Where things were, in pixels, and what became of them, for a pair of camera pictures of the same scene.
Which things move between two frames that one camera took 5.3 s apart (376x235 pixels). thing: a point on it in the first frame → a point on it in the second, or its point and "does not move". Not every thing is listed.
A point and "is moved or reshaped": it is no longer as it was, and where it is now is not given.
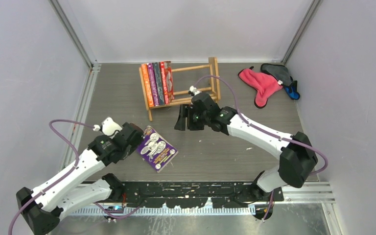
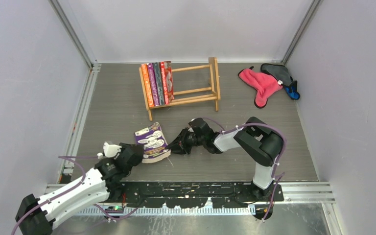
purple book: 157,151 is moved or reshaped
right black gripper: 180,125 → 179,145
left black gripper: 124,125 → 124,146
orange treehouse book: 147,85 does not move
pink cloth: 265,85 does not move
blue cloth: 292,90 does not move
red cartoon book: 167,81 does not move
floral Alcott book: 156,68 does not move
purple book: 152,78 does not move
